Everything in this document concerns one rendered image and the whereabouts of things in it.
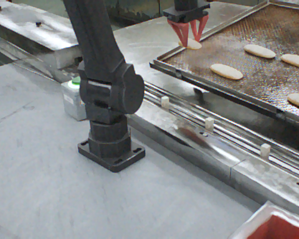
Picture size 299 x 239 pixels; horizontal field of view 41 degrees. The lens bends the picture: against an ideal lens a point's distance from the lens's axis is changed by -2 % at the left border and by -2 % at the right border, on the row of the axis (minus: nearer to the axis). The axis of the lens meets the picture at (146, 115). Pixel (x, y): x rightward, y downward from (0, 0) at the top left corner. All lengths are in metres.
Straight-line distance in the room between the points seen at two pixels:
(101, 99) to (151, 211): 0.23
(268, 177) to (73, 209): 0.32
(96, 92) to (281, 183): 0.36
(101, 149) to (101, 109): 0.08
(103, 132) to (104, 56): 0.15
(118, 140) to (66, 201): 0.15
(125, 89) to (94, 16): 0.15
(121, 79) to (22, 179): 0.26
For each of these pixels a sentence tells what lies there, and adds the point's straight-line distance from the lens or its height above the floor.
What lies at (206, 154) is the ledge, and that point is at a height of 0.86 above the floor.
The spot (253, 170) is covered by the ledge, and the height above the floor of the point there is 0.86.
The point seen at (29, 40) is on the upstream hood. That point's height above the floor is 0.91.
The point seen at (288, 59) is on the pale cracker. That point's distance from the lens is 1.01.
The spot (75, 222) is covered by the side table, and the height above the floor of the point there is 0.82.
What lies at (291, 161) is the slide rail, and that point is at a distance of 0.76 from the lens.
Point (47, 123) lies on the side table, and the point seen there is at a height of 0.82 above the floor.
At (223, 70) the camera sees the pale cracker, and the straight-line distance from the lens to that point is 0.98.
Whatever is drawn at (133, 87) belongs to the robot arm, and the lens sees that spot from 0.74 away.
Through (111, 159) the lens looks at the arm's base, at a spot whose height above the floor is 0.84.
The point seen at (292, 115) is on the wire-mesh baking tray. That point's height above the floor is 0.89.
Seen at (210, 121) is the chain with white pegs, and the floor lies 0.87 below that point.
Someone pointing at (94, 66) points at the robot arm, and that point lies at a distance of 0.71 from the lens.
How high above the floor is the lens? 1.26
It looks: 27 degrees down
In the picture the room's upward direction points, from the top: 3 degrees counter-clockwise
